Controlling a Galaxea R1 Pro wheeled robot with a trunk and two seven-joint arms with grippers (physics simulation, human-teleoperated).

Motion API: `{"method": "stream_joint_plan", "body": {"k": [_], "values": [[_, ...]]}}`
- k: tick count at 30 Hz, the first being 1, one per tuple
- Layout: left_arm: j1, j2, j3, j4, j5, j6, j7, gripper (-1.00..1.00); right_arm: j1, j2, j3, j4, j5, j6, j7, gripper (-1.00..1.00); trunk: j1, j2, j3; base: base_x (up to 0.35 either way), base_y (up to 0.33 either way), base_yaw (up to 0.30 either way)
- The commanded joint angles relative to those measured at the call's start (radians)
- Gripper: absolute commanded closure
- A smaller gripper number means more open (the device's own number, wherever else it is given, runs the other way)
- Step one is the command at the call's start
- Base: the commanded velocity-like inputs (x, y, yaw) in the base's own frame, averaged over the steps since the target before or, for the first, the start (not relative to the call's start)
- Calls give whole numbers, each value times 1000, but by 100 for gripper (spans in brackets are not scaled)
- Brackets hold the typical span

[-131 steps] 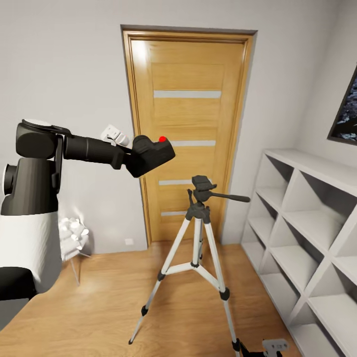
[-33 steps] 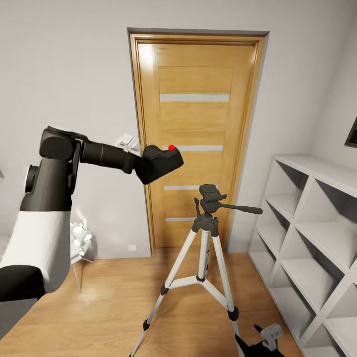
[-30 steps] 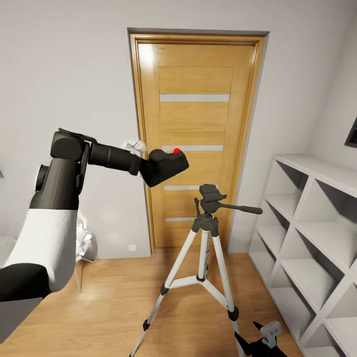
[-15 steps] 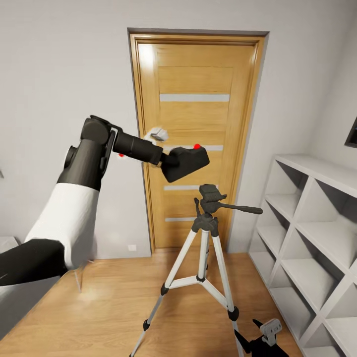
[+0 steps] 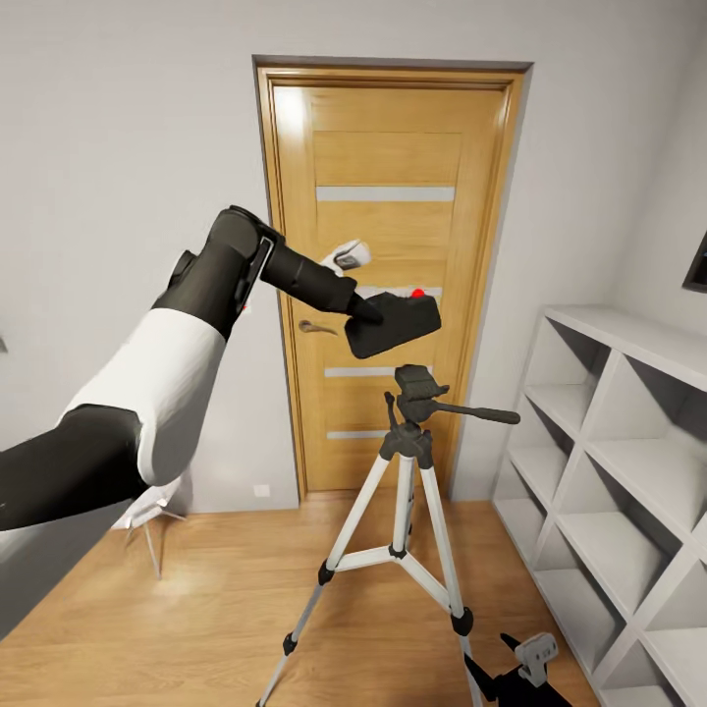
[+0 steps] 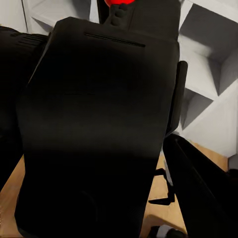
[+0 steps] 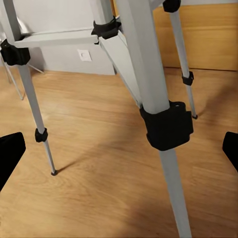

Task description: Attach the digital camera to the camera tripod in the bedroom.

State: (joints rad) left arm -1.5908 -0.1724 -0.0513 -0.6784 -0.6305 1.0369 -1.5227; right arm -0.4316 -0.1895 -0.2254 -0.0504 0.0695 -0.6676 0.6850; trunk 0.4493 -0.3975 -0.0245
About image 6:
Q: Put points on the digital camera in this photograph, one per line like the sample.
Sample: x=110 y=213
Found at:
x=93 y=103

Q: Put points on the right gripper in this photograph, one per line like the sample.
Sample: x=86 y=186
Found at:
x=171 y=189

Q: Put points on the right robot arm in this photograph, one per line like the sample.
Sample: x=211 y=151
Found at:
x=171 y=195

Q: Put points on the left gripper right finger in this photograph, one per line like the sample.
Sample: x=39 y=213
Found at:
x=207 y=195

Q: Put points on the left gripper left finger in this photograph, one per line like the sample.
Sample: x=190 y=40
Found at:
x=11 y=151

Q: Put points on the bookcase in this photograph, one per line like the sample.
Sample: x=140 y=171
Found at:
x=211 y=81

